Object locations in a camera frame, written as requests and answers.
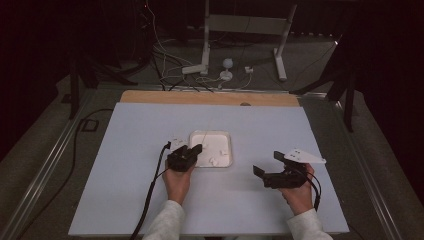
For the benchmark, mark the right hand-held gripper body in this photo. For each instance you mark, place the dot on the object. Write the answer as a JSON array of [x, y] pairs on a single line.
[[286, 180]]

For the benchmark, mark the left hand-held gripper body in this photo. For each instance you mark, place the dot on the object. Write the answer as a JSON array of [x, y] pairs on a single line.
[[181, 160]]

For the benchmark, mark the white square tray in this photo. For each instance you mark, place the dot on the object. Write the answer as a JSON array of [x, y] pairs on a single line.
[[216, 140]]

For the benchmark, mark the person's right hand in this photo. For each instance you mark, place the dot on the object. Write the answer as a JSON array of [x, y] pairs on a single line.
[[300, 198]]

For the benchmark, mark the person's left hand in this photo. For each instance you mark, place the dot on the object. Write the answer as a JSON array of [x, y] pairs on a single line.
[[176, 185]]

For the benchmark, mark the wooden table board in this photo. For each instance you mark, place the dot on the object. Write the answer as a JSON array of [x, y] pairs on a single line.
[[186, 97]]

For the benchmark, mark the light blue table mat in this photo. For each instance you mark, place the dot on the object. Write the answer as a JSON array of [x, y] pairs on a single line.
[[133, 133]]

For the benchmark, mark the white power strip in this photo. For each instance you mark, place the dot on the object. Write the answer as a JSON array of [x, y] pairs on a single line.
[[194, 69]]

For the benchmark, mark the black stand with angled legs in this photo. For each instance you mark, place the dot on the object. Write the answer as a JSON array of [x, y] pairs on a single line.
[[348, 110]]

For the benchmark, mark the small white round webcam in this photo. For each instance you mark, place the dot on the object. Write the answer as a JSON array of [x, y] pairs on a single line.
[[227, 63]]

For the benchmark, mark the white plug adapter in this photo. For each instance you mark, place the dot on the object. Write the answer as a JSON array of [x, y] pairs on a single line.
[[248, 69]]

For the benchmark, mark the black square floor plate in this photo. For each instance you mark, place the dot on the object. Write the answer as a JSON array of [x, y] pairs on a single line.
[[90, 125]]

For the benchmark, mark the black tripod stand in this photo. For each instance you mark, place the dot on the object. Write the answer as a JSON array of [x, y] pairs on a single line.
[[74, 96]]

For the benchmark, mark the white metal stand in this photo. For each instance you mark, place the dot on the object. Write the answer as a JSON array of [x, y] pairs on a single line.
[[245, 24]]

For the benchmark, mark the metal floor rail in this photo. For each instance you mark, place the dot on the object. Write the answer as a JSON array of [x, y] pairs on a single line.
[[366, 176], [50, 166]]

